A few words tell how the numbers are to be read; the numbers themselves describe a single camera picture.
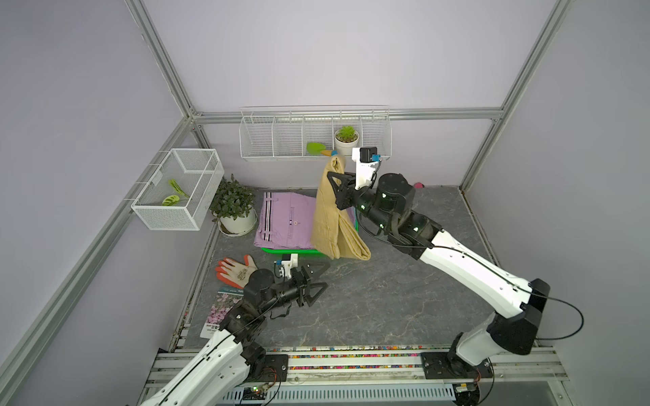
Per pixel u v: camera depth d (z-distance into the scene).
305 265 0.63
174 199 0.76
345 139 0.91
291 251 0.90
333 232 0.68
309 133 0.99
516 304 0.41
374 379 0.73
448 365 0.65
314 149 0.99
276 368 0.73
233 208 0.89
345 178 0.55
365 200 0.55
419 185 1.24
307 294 0.63
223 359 0.50
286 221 0.95
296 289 0.63
